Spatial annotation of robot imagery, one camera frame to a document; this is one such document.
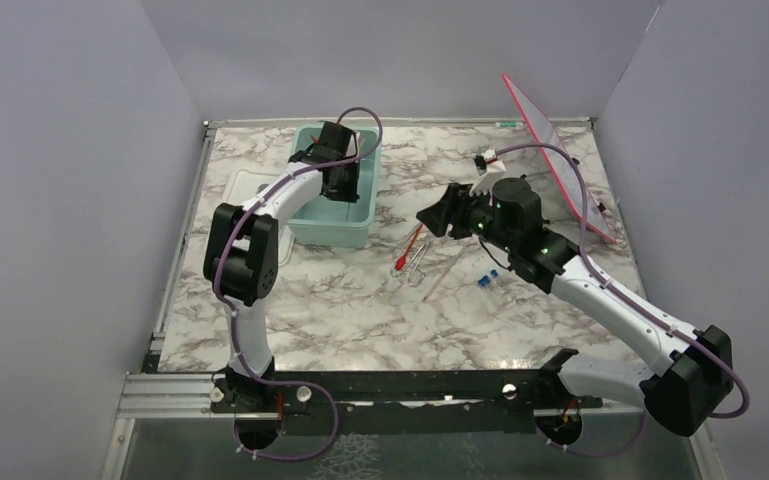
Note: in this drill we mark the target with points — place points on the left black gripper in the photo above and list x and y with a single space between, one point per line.
348 194

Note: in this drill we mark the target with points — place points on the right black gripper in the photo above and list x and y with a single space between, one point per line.
451 208

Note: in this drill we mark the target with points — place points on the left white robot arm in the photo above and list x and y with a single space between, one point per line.
241 259

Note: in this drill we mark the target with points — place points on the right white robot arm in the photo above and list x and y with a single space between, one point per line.
684 372

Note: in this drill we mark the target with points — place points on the glass stirring rod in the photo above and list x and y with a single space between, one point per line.
449 265

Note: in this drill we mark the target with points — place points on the whiteboard stand rod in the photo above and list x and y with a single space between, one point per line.
536 176

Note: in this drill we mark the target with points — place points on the pink framed whiteboard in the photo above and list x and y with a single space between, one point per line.
580 200

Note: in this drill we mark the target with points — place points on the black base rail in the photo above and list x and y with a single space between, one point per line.
317 403

